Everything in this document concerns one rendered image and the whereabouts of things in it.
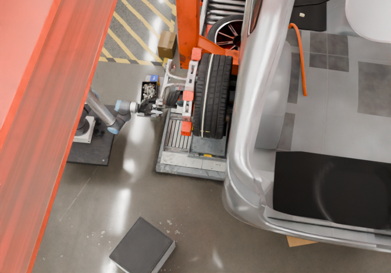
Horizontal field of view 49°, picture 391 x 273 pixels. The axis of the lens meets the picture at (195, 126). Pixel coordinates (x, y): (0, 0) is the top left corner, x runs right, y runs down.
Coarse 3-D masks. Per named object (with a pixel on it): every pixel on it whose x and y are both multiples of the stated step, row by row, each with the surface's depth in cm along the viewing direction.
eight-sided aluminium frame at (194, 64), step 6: (192, 60) 326; (192, 66) 318; (198, 66) 343; (186, 84) 309; (192, 84) 309; (192, 90) 309; (186, 102) 315; (186, 114) 314; (186, 120) 345; (192, 120) 346
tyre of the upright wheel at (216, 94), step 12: (204, 60) 314; (216, 60) 315; (228, 60) 316; (204, 72) 307; (216, 72) 307; (228, 72) 307; (204, 84) 304; (216, 84) 304; (228, 84) 303; (204, 96) 303; (216, 96) 303; (228, 96) 361; (216, 108) 304; (204, 120) 310; (216, 120) 310; (204, 132) 322; (216, 132) 318
